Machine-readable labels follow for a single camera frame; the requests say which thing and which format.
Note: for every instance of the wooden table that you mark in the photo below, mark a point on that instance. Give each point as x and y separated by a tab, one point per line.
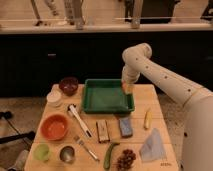
145	98

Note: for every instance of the orange bowl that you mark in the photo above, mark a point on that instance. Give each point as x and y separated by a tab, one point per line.
54	127

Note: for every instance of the white small bowl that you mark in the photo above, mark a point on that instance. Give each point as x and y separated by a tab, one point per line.
54	98

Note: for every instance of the white handled kitchen tool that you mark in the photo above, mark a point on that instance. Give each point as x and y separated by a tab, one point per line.
72	111

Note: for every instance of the brown rectangular block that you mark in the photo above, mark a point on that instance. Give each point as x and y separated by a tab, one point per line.
102	131

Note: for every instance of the yellow-orange apple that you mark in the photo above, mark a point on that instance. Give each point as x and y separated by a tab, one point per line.
125	88

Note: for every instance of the light green cup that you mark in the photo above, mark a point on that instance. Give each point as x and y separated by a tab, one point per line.
42	152

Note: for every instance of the blue sponge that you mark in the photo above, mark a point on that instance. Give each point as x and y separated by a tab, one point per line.
125	127

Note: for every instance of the green plastic tray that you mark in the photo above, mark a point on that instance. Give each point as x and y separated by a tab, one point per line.
106	96

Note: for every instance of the bunch of red grapes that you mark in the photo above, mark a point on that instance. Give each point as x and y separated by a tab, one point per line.
125	161

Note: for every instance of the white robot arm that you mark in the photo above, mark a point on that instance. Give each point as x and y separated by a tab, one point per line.
197	100

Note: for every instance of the folded blue-grey cloth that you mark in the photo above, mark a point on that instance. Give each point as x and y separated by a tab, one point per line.
153	148

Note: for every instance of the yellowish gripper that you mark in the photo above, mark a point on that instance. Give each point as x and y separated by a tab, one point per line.
130	87

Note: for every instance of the dark red bowl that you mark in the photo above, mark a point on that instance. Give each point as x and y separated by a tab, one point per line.
68	85

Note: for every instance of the small metal cup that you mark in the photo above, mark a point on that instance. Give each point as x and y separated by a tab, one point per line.
67	154

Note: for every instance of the green cucumber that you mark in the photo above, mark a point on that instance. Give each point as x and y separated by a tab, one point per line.
107	158

